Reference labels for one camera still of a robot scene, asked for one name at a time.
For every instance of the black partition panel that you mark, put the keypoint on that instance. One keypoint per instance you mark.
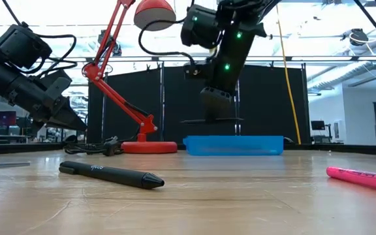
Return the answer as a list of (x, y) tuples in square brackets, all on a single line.
[(175, 107), (132, 85), (266, 104)]

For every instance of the monitor with red screen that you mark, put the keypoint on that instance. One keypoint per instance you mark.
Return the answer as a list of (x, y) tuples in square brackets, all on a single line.
[(4, 118)]

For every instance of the small dark monitor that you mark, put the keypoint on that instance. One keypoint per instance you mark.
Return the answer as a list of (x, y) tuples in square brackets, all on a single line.
[(318, 125)]

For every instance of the black table frame rail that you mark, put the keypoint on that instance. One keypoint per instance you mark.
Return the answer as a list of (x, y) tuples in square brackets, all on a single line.
[(11, 148)]

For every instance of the blue plastic supply box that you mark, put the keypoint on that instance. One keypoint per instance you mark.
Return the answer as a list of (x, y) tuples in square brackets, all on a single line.
[(233, 146)]

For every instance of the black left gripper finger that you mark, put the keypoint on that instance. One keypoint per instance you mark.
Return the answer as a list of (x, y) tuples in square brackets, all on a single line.
[(59, 85), (65, 115)]

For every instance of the small yellow tag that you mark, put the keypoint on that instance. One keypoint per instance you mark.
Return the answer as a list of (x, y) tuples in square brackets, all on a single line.
[(213, 51)]

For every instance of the pink highlighter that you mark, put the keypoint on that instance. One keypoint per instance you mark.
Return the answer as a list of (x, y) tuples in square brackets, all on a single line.
[(364, 179)]

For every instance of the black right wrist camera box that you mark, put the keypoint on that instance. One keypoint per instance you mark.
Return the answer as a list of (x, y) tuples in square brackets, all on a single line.
[(199, 27)]

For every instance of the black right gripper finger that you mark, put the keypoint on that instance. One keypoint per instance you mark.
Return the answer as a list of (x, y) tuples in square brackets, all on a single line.
[(217, 106)]

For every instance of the black marker pen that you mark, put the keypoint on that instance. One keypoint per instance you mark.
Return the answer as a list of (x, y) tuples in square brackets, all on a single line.
[(116, 174)]

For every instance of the red desk lamp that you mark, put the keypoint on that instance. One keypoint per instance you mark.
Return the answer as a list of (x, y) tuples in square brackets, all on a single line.
[(149, 147)]

